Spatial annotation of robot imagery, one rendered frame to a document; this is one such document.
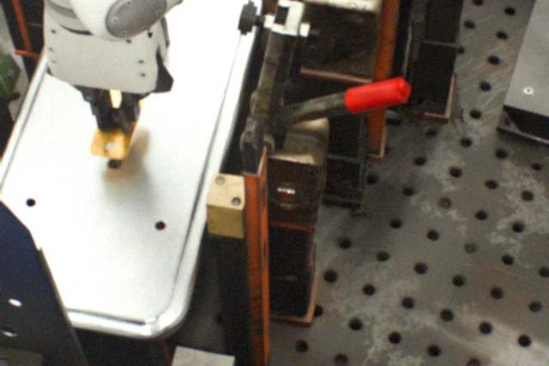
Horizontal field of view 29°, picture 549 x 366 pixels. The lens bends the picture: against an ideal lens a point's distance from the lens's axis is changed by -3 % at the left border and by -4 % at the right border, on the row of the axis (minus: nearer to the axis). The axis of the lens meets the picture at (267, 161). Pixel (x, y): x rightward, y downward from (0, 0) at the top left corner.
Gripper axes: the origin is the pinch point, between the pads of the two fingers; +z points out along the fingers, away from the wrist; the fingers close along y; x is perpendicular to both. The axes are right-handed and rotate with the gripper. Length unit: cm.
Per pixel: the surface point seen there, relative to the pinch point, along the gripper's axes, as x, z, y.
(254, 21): 0.3, -15.5, -13.7
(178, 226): 8.5, 5.3, -7.9
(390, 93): 0.7, -9.1, -25.3
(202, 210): 6.6, 5.0, -9.7
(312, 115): 0.7, -4.3, -18.8
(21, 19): -17.4, 10.4, 17.7
